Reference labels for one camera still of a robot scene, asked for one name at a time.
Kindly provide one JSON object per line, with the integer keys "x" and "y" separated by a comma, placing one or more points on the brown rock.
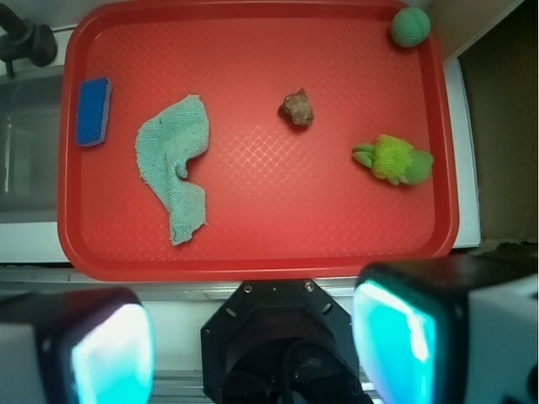
{"x": 297, "y": 109}

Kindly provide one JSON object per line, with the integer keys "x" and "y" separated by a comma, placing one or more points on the green plush toy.
{"x": 394, "y": 160}

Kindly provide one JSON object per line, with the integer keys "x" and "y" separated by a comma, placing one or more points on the grey faucet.
{"x": 23, "y": 39}

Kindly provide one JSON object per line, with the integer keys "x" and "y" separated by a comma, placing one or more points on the teal knitted cloth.
{"x": 164, "y": 146}

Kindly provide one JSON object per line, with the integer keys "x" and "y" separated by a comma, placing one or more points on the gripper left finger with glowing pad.
{"x": 81, "y": 346}

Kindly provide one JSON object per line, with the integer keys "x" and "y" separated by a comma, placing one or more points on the grey sink basin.
{"x": 30, "y": 133}

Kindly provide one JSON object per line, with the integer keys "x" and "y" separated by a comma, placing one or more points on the red plastic tray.
{"x": 283, "y": 201}

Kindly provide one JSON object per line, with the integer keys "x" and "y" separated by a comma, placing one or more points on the blue sponge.
{"x": 93, "y": 111}

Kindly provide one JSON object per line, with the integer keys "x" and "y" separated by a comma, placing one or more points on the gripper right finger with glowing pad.
{"x": 459, "y": 329}

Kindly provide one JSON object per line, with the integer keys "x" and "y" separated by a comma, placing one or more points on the green dimpled ball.
{"x": 410, "y": 27}

